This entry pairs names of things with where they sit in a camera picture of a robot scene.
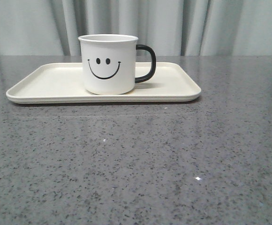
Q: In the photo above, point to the white smiley mug black handle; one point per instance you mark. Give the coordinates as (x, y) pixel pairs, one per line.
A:
(109, 63)

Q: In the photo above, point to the pale grey-green curtain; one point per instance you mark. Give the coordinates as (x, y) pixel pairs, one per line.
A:
(170, 27)

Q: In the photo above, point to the cream rectangular plastic tray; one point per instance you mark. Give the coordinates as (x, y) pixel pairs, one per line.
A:
(59, 83)

